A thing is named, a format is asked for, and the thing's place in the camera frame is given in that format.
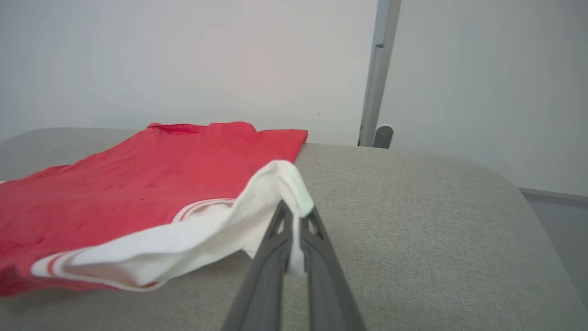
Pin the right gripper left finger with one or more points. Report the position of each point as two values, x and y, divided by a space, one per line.
264 285

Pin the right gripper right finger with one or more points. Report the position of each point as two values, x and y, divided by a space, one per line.
328 285

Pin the red shirt with white sleeves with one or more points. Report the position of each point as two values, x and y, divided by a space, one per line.
138 184

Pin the grey fabric sofa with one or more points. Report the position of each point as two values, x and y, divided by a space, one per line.
413 230

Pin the metal pole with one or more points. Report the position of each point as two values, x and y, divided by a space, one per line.
379 69

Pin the grey metal bracket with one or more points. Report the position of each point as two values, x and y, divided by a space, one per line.
383 137

